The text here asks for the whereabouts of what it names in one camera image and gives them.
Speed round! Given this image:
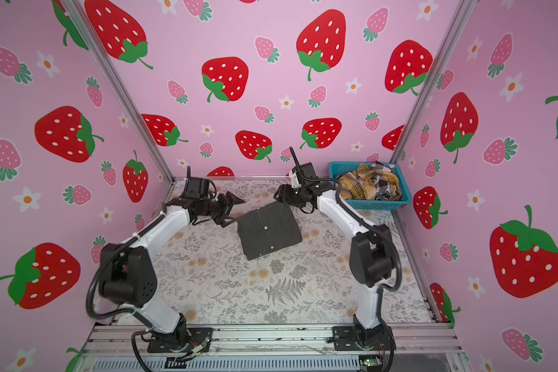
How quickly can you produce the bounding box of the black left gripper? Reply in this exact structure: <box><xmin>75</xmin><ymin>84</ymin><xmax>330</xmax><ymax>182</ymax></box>
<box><xmin>199</xmin><ymin>191</ymin><xmax>244</xmax><ymax>227</ymax></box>

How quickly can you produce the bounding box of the dark grey pinstriped shirt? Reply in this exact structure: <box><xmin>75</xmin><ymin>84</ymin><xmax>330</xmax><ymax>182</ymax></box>
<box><xmin>237</xmin><ymin>201</ymin><xmax>303</xmax><ymax>260</ymax></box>

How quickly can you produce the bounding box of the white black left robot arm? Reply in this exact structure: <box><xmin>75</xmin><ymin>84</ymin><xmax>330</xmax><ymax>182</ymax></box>
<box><xmin>86</xmin><ymin>176</ymin><xmax>245</xmax><ymax>351</ymax></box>

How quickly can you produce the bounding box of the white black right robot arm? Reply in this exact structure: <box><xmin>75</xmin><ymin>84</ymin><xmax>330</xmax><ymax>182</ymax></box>
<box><xmin>275</xmin><ymin>171</ymin><xmax>402</xmax><ymax>350</ymax></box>

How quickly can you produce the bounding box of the teal plastic basket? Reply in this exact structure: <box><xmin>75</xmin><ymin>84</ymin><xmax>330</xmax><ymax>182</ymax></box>
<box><xmin>330</xmin><ymin>162</ymin><xmax>412</xmax><ymax>211</ymax></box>

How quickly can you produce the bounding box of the yellow plaid shirt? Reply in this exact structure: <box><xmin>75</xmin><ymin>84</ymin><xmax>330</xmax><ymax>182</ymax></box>
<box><xmin>339</xmin><ymin>164</ymin><xmax>377</xmax><ymax>201</ymax></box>

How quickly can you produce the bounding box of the grey white plaid shirt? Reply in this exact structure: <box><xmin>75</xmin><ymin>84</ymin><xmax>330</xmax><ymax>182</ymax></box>
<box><xmin>370</xmin><ymin>162</ymin><xmax>402</xmax><ymax>202</ymax></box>

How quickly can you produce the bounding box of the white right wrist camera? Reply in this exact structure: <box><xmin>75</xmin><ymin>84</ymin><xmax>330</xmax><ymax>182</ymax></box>
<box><xmin>289</xmin><ymin>170</ymin><xmax>302</xmax><ymax>189</ymax></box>

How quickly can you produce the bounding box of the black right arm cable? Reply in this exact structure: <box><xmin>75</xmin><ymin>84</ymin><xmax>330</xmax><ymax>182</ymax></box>
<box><xmin>289</xmin><ymin>146</ymin><xmax>403</xmax><ymax>372</ymax></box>

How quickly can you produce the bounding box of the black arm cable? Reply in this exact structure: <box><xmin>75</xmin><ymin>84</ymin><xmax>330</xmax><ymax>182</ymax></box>
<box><xmin>289</xmin><ymin>146</ymin><xmax>403</xmax><ymax>372</ymax></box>
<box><xmin>84</xmin><ymin>166</ymin><xmax>215</xmax><ymax>372</ymax></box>

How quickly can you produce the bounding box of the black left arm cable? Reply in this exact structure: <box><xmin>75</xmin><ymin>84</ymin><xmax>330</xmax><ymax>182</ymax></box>
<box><xmin>84</xmin><ymin>166</ymin><xmax>215</xmax><ymax>372</ymax></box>

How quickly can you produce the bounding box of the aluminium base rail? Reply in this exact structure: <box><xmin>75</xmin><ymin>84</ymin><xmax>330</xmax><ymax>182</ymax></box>
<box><xmin>74</xmin><ymin>323</ymin><xmax>472</xmax><ymax>371</ymax></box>

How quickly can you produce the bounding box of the aluminium frame post right corner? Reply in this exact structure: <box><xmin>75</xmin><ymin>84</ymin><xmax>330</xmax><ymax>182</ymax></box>
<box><xmin>391</xmin><ymin>0</ymin><xmax>477</xmax><ymax>164</ymax></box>

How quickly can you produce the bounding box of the aluminium frame post corner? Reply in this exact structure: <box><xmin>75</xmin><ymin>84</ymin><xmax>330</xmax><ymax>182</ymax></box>
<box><xmin>391</xmin><ymin>0</ymin><xmax>477</xmax><ymax>164</ymax></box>
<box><xmin>63</xmin><ymin>1</ymin><xmax>175</xmax><ymax>184</ymax></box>

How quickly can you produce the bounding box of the aluminium frame post left corner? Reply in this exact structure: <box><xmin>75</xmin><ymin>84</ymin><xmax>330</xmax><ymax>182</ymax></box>
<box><xmin>63</xmin><ymin>1</ymin><xmax>175</xmax><ymax>184</ymax></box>

